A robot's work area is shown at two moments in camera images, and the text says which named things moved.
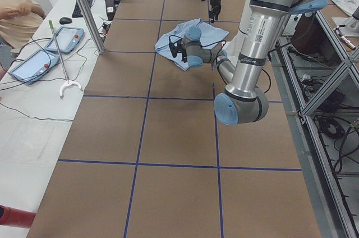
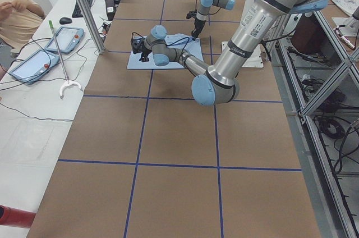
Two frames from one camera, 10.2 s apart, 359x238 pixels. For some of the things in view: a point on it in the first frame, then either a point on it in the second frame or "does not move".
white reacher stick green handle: x=68 y=82 does not move
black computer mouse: x=65 y=21 does not move
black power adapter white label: x=110 y=9 does not move
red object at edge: x=16 y=217 does not move
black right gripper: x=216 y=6 to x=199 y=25
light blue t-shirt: x=210 y=36 to x=186 y=42
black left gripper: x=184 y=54 to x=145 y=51
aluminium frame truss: x=317 y=73 does not move
